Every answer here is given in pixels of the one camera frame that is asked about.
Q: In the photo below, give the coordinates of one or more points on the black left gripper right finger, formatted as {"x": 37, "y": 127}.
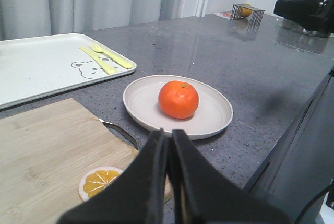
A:
{"x": 203, "y": 195}

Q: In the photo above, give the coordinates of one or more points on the orange slice coaster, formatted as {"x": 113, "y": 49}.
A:
{"x": 97, "y": 180}

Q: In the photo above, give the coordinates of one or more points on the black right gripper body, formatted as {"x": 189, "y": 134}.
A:
{"x": 309, "y": 14}

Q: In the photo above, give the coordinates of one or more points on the wooden cutting board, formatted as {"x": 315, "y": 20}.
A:
{"x": 45, "y": 152}

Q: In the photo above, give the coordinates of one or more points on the grey curtain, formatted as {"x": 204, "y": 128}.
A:
{"x": 30, "y": 18}

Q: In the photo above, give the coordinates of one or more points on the paper leaflet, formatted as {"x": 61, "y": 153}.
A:
{"x": 228, "y": 15}

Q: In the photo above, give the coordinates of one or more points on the white rectangular tray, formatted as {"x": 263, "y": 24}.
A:
{"x": 33, "y": 68}

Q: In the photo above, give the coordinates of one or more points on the orange mandarin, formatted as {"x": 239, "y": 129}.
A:
{"x": 178, "y": 99}

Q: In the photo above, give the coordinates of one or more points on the metal wire rack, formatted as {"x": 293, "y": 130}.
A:
{"x": 254, "y": 19}

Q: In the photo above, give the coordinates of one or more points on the metal cutting board handle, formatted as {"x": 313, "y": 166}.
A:
{"x": 121, "y": 131}

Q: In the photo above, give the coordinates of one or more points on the beige round plate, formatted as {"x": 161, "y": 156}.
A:
{"x": 212, "y": 116}

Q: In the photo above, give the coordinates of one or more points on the yellow fruit in rack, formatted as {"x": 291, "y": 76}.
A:
{"x": 246, "y": 12}

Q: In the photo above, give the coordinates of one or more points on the yellow plastic fork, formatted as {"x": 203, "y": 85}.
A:
{"x": 114, "y": 56}

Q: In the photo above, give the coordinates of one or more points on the yellow plastic knife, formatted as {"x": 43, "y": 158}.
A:
{"x": 95, "y": 56}

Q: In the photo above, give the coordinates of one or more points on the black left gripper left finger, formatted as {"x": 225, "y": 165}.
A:
{"x": 136, "y": 196}

